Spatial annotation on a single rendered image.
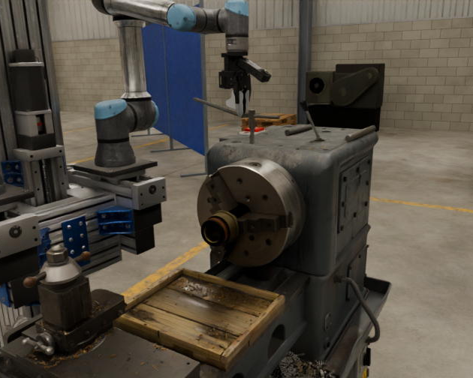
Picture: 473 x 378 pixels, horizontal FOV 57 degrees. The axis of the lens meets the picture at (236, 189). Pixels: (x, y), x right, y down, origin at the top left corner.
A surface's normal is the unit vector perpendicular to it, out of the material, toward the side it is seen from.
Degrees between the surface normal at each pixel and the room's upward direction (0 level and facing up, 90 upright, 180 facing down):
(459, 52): 90
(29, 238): 90
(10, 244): 90
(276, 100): 90
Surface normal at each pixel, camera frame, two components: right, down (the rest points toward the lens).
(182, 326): -0.02, -0.96
